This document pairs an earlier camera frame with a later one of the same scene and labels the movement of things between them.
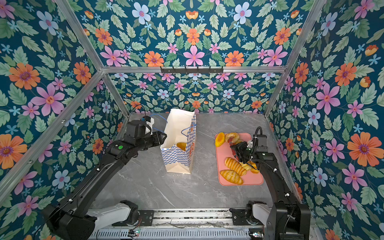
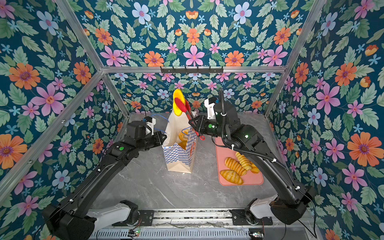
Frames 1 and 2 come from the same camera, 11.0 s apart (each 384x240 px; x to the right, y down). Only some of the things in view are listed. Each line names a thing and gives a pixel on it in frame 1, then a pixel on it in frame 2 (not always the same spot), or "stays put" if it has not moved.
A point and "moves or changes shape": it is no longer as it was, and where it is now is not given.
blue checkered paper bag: x=178 y=145 stays put
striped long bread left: x=235 y=165 stays put
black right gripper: x=239 y=149 -> x=200 y=126
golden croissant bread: x=231 y=176 stays put
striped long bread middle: x=246 y=166 stays put
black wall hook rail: x=192 y=70 stays put
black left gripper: x=159 y=138 stays put
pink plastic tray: x=224 y=151 stays put
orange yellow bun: x=220 y=139 -> x=178 y=94
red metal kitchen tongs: x=231 y=143 -> x=186 y=107
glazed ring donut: x=235 y=139 moves or changes shape
